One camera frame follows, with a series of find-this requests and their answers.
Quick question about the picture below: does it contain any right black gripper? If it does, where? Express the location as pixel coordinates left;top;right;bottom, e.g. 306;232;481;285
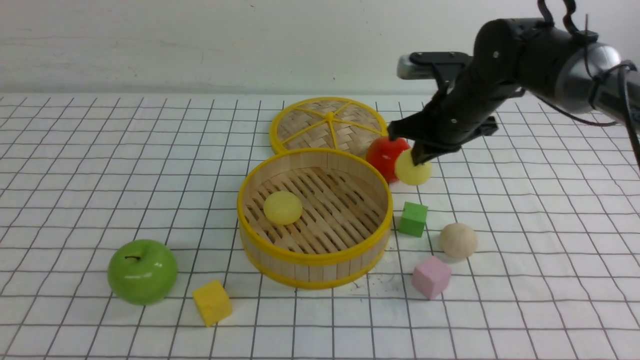
387;64;499;166

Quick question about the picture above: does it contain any yellow bun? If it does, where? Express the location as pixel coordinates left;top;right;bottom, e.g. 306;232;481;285
394;149;432;186
263;191;303;226

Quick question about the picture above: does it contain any beige bun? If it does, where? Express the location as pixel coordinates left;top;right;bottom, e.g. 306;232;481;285
439;222;478;260

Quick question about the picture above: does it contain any right grey black robot arm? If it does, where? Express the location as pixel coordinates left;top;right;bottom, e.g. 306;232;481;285
387;18;639;165

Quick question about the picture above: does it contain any woven bamboo steamer lid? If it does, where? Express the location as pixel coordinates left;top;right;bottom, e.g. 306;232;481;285
269;96;387;157

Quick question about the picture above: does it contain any bamboo steamer tray yellow rim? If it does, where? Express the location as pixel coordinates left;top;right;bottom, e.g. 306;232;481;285
237;148;394;289

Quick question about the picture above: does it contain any red tomato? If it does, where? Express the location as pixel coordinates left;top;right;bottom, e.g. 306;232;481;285
365;136;410;184

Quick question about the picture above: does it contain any green cube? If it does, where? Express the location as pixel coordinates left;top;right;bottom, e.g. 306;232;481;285
397;202;429;238

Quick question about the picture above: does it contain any pink cube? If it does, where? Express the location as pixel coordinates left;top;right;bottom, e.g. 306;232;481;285
411;256;452;300

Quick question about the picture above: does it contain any yellow cube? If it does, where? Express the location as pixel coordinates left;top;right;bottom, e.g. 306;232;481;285
192;280;233;328

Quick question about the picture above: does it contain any green apple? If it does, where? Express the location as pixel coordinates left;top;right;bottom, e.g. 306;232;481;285
107;239;178;306

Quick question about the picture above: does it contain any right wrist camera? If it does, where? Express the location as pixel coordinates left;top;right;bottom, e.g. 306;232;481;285
397;51;473;89

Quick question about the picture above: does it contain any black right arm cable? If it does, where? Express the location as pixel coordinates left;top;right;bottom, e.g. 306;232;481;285
535;0;640;171

